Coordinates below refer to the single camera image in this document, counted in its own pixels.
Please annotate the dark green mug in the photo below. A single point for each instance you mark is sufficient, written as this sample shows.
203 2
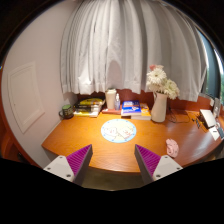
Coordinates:
66 112

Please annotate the white tall container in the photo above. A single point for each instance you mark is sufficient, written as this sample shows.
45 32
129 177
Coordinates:
110 98

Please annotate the yellow book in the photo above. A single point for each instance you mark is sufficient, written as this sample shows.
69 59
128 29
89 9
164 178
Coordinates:
145 113

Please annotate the white ceramic vase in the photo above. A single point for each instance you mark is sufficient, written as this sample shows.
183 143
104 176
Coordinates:
158 112

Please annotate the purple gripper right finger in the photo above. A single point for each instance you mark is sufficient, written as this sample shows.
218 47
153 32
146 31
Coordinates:
152 166

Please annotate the white curtain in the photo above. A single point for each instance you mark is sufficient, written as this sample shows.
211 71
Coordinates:
112 43

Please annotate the blue book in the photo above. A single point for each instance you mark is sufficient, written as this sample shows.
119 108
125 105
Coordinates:
130 108

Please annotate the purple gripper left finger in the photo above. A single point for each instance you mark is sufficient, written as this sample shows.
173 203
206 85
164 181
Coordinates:
72 167

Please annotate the pink computer mouse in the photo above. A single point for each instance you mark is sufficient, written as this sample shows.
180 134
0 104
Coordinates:
172 148

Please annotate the small clear spray bottle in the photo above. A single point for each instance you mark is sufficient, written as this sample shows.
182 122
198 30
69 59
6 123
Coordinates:
117 102

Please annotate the stack of yellow books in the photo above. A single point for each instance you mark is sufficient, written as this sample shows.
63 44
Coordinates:
89 107

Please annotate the round illustrated mouse pad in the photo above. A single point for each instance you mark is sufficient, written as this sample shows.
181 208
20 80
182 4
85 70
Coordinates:
118 130

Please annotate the white and pink flowers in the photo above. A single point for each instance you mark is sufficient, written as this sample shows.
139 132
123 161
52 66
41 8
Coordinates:
158 82

